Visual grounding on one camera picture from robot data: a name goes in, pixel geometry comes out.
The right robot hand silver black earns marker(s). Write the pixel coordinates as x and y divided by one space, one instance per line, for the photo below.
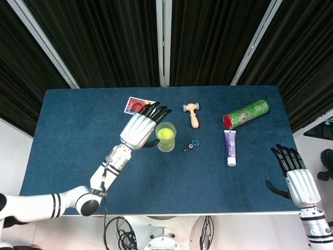
303 183

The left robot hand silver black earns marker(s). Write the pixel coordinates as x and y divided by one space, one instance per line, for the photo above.
138 131

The plain yellow tennis ball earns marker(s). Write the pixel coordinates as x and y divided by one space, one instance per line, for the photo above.
166 134

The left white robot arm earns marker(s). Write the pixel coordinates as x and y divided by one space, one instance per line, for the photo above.
78 198

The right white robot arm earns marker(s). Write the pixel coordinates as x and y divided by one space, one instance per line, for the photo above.
316 229

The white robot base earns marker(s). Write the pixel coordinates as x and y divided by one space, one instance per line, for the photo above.
161 233

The clear plastic cup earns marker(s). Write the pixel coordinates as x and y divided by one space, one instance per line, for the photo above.
170 142

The black caster wheel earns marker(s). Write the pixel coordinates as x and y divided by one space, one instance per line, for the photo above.
323 175

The red picture card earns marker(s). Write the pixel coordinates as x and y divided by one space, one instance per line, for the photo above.
131 105

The blue correction tape dispenser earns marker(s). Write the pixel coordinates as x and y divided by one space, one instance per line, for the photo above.
191 145

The wooden toy hammer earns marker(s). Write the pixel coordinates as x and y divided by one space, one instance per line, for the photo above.
193 115

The purple white toothpaste tube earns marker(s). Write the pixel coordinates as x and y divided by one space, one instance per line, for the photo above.
230 147

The blue felt table mat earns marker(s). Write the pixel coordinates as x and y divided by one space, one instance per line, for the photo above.
208 182

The green chip can red lid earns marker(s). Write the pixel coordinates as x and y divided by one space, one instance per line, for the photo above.
245 114

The white divider frame post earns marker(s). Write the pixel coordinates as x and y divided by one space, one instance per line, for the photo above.
255 44
44 44
164 44

